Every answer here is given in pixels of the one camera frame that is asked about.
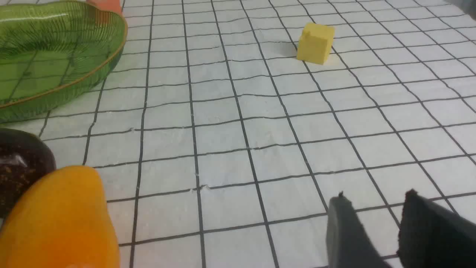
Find orange foam cube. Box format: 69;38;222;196
86;0;122;15

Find yellow foam cube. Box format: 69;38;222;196
296;23;335;65

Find white grid tablecloth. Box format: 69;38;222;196
6;0;476;268

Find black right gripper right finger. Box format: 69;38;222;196
397;190;476;268

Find dark purple passion fruit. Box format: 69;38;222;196
0;128;56;219

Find green glass leaf plate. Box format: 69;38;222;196
0;0;129;123

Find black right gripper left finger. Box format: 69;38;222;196
326;192;390;268

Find orange yellow mango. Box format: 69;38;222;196
0;166;120;268

